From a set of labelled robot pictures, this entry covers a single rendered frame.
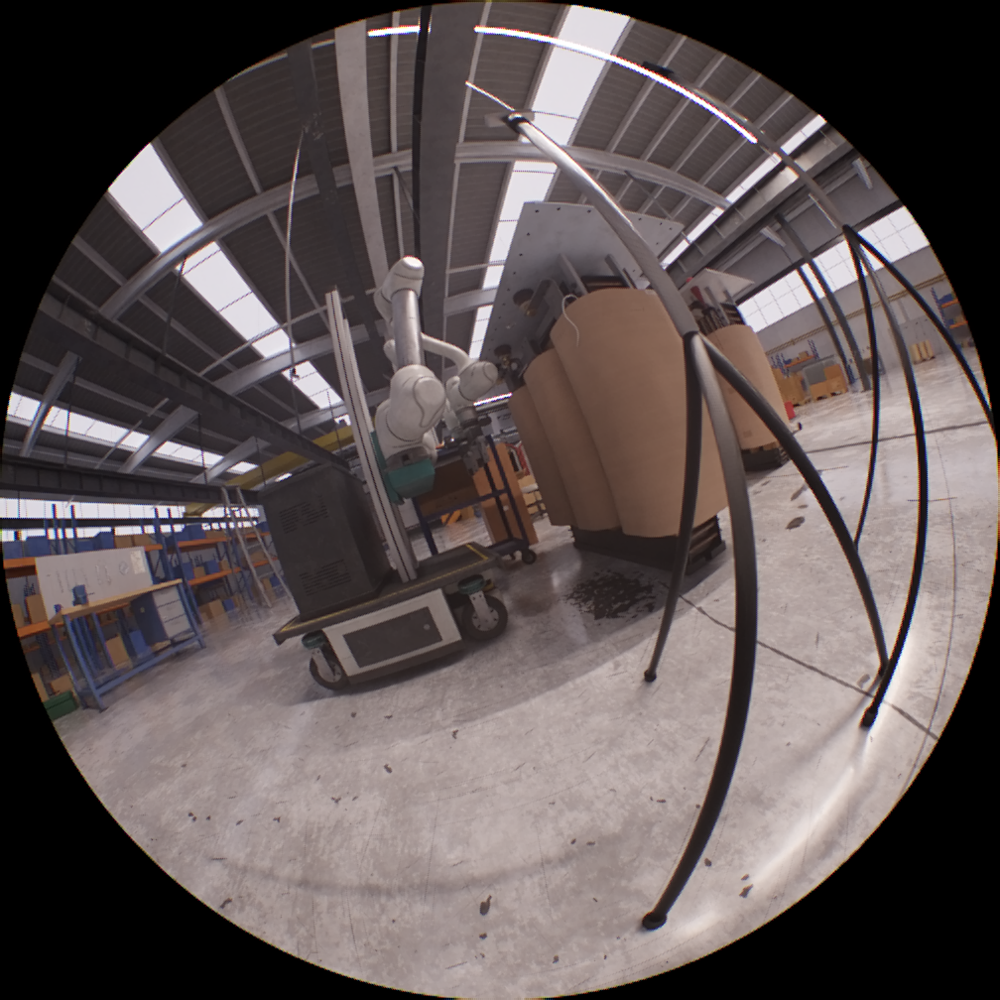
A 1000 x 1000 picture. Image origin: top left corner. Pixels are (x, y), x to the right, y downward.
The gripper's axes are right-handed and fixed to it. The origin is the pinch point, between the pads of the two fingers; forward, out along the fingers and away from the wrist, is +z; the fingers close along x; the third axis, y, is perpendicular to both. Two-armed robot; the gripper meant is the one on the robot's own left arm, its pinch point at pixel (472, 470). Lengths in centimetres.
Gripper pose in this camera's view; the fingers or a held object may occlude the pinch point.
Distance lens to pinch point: 155.5
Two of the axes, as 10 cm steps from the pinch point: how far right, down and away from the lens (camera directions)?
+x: -2.3, 0.6, 9.7
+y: 9.1, -3.3, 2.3
